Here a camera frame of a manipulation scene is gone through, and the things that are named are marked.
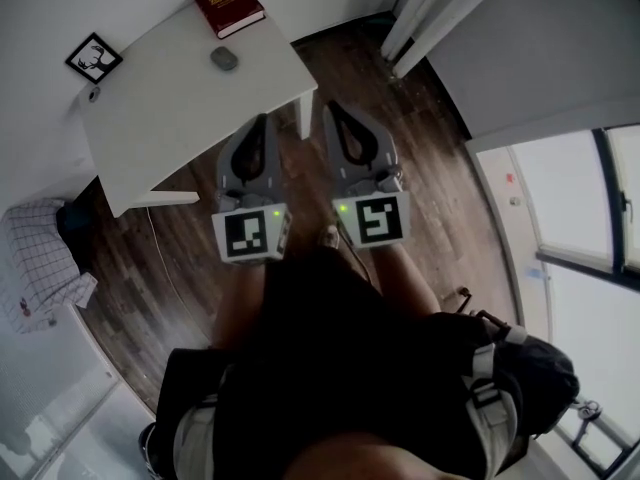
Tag person's shoe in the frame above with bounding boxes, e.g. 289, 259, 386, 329
318, 224, 342, 250

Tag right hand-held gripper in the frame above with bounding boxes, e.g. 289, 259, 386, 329
321, 99, 414, 252

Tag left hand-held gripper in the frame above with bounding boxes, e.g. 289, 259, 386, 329
211, 112, 294, 267

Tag person's grey shoulder strap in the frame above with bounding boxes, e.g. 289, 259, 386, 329
172, 395, 219, 480
462, 340, 521, 479

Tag person's face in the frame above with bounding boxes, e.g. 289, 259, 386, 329
287, 430, 461, 480

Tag glass wall with blinds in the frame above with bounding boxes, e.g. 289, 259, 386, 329
0, 312, 156, 480

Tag person's left forearm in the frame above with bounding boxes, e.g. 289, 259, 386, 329
214, 261, 267, 350

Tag checkered cloth covered table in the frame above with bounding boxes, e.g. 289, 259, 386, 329
0, 197, 99, 335

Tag black deer picture frame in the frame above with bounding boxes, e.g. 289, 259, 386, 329
64, 31, 125, 86

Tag person's black clothes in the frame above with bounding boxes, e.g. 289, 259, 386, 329
154, 245, 581, 480

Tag grey computer mouse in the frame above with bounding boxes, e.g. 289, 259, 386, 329
209, 46, 240, 73

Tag red hardcover book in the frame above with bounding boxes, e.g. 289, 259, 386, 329
192, 0, 267, 41

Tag white table leg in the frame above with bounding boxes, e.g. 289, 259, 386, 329
130, 191, 201, 210
294, 89, 316, 142

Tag black framed window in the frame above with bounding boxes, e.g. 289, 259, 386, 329
474, 125, 640, 474

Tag white vertical wall pipes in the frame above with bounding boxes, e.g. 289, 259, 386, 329
380, 0, 521, 80

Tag person's right forearm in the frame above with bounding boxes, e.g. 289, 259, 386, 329
372, 244, 442, 319

